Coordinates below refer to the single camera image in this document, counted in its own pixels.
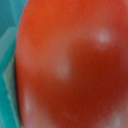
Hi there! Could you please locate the teal padded gripper finger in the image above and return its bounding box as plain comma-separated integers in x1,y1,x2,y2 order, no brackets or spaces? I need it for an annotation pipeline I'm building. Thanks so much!
0,27,23,128

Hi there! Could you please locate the red toy tomato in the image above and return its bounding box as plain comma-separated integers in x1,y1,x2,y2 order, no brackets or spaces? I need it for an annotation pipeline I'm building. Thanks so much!
16,0,128,128

